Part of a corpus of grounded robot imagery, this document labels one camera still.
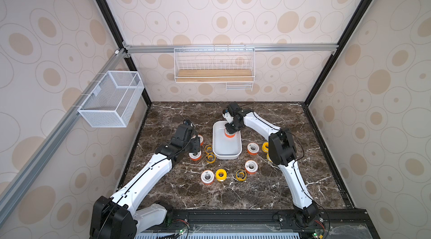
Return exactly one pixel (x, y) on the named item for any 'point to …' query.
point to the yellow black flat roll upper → (208, 148)
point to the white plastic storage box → (225, 147)
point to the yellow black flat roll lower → (210, 157)
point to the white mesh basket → (110, 103)
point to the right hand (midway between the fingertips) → (227, 131)
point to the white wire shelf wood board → (233, 66)
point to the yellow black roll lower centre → (241, 175)
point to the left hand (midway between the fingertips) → (198, 140)
